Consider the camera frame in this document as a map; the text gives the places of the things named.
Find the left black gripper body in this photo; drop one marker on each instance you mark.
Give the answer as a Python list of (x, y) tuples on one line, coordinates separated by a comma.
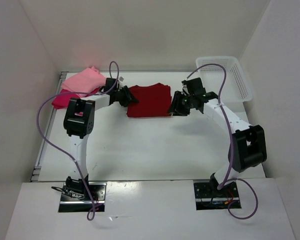
[(118, 94)]

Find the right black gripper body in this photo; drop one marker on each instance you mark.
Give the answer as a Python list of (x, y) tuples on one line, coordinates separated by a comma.
[(190, 98)]

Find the dark red t shirt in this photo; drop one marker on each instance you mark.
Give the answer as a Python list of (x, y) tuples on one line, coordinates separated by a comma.
[(153, 101)]

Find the light pink t shirt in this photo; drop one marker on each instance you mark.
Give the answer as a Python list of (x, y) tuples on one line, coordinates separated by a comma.
[(84, 82)]

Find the magenta red t shirt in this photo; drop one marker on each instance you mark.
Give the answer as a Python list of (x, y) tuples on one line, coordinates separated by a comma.
[(62, 101)]

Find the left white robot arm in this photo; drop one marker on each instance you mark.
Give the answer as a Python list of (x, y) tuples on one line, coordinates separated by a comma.
[(79, 123)]

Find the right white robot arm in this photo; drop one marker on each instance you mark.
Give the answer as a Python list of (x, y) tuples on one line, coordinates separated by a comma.
[(247, 146)]

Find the white plastic basket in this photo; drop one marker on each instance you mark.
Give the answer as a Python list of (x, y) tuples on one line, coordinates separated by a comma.
[(236, 88)]

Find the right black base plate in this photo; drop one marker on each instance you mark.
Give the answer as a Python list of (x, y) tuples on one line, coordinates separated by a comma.
[(208, 199)]

